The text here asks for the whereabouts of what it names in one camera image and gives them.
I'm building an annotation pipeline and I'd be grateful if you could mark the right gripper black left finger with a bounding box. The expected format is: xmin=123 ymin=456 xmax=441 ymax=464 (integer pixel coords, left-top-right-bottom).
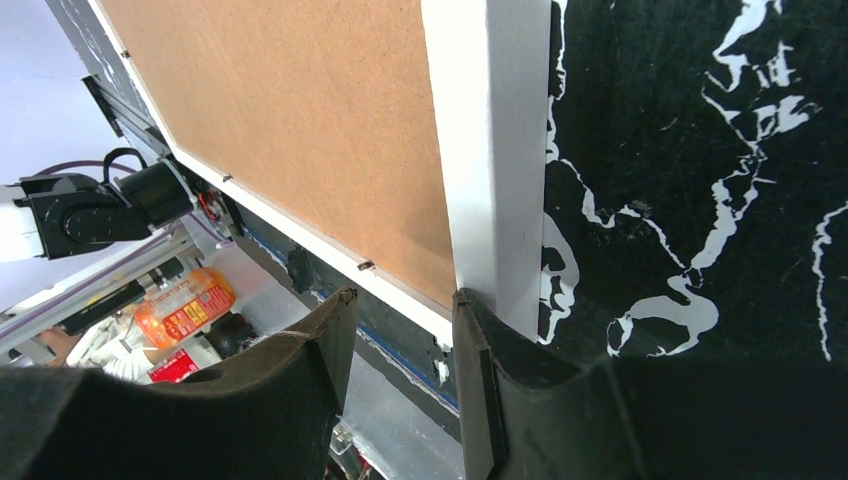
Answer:
xmin=1 ymin=288 xmax=358 ymax=479

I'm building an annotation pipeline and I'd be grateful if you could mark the white picture frame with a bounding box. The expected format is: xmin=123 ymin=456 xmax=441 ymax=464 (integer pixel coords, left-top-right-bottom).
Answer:
xmin=92 ymin=1 xmax=551 ymax=345

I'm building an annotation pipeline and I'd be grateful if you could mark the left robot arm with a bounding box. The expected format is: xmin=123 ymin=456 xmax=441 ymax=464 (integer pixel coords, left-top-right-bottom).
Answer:
xmin=1 ymin=162 xmax=195 ymax=263

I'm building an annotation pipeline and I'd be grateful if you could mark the red labelled packet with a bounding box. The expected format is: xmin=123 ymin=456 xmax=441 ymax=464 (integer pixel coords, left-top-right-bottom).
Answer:
xmin=148 ymin=349 xmax=200 ymax=383

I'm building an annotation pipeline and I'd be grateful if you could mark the orange labelled bottle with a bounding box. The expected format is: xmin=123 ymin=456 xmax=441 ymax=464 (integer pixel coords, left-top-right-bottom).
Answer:
xmin=134 ymin=267 xmax=237 ymax=349

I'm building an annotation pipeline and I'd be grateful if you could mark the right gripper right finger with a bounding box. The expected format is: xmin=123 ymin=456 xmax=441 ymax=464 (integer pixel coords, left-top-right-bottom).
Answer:
xmin=453 ymin=289 xmax=847 ymax=479

